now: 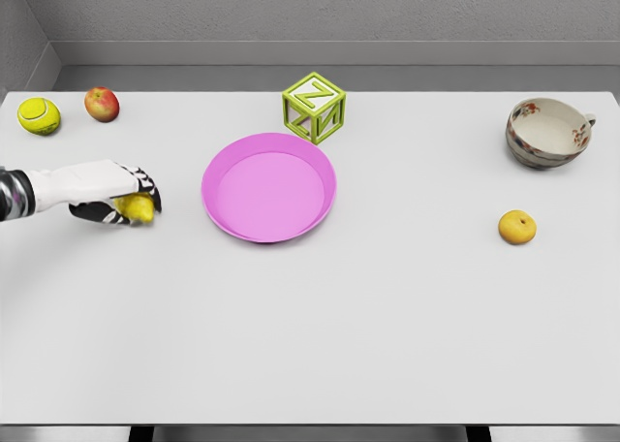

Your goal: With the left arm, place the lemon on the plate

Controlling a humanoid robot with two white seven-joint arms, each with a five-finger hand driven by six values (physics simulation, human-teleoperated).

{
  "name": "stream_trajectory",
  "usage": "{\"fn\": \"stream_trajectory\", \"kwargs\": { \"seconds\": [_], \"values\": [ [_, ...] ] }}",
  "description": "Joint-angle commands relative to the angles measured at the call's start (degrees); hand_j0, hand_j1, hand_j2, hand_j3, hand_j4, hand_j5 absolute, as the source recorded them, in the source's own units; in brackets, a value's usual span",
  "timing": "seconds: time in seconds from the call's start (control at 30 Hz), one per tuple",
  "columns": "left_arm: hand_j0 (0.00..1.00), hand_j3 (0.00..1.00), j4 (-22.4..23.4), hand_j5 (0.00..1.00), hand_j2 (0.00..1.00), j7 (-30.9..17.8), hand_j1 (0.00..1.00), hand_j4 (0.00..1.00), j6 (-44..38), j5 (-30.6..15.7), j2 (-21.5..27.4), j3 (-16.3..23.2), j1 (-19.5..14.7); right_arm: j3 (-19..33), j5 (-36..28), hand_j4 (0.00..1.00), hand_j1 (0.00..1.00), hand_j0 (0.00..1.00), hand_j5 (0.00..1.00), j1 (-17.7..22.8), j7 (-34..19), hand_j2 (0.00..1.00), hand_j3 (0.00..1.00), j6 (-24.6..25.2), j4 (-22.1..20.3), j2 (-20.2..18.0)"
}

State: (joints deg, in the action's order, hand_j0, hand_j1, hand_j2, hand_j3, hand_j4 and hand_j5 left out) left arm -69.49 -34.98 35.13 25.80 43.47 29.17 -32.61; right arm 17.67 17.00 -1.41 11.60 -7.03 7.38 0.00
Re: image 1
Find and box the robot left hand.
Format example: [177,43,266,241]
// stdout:
[66,159,163,227]

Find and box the yellow lemon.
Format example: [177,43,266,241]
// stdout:
[112,192,156,226]

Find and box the pink plate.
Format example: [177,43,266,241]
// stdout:
[201,132,338,245]

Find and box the red apple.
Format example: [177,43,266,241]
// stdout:
[83,86,121,123]

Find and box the yellow tennis ball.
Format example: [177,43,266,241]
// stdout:
[16,96,62,137]

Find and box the green letter block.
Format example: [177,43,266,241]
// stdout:
[281,71,348,146]

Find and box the yellow round fruit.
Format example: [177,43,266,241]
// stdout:
[497,209,538,245]

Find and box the floral ceramic cup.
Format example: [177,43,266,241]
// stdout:
[505,97,598,171]

